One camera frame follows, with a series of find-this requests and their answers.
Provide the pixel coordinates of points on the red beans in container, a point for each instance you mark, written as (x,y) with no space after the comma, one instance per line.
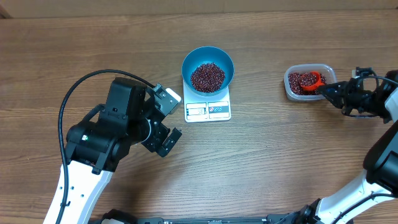
(295,87)

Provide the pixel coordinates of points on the clear plastic container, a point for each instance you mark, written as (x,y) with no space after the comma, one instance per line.
(327,73)

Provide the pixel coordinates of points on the red beans in scoop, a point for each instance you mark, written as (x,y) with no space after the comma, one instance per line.
(308,79)

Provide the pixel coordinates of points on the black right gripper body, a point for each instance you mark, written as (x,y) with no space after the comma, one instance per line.
(356,96)

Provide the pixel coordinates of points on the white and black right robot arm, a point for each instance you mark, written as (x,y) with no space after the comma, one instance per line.
(377,182)

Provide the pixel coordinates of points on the red beans in bowl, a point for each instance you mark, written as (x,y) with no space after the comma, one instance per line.
(207,78)

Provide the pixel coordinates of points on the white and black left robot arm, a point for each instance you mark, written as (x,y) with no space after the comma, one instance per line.
(132,114)

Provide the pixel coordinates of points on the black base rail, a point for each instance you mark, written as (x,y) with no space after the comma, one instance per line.
(118,217)

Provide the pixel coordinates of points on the orange scoop with blue handle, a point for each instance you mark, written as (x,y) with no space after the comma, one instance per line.
(315,86)

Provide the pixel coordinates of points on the white digital kitchen scale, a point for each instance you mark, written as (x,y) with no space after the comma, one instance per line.
(200,109)

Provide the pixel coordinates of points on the blue bowl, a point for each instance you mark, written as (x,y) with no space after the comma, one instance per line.
(208,54)

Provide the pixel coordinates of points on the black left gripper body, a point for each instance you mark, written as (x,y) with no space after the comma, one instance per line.
(155,139)

